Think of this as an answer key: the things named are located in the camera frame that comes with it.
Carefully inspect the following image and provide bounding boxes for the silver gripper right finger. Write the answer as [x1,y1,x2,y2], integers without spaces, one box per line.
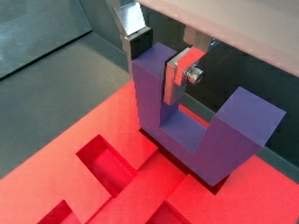
[163,26,211,105]

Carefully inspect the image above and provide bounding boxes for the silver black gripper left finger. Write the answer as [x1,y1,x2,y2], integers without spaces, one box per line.
[107,0,154,71]

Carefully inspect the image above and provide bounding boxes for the red puzzle board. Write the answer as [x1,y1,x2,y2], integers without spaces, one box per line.
[0,85,299,224]

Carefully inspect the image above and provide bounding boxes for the purple U-shaped block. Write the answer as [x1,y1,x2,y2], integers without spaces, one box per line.
[132,43,286,186]

